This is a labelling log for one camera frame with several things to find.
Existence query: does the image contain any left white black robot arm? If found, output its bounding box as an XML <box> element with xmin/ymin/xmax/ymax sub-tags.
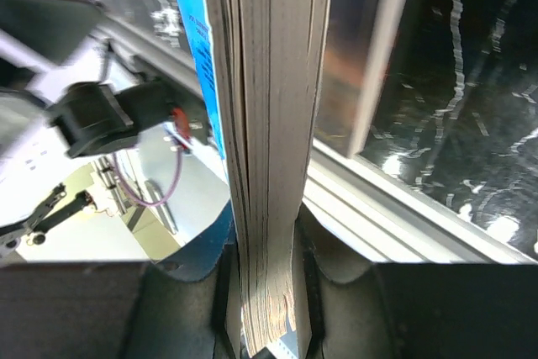
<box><xmin>1</xmin><ymin>0</ymin><xmax>172</xmax><ymax>158</ymax></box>

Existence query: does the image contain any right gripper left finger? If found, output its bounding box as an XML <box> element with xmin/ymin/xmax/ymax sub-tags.
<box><xmin>1</xmin><ymin>208</ymin><xmax>241</xmax><ymax>358</ymax></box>

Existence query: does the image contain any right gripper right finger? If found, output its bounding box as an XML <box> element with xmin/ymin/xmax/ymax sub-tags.
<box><xmin>293</xmin><ymin>207</ymin><xmax>537</xmax><ymax>358</ymax></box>

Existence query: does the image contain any blue bottom treehouse book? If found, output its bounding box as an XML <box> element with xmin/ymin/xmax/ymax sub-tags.
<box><xmin>177</xmin><ymin>0</ymin><xmax>330</xmax><ymax>355</ymax></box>

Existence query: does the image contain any dark tale of two cities book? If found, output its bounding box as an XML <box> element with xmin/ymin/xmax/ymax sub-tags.
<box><xmin>314</xmin><ymin>0</ymin><xmax>405</xmax><ymax>156</ymax></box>

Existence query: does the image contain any aluminium mounting rail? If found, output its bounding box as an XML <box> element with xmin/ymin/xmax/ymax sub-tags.
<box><xmin>99</xmin><ymin>17</ymin><xmax>537</xmax><ymax>265</ymax></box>

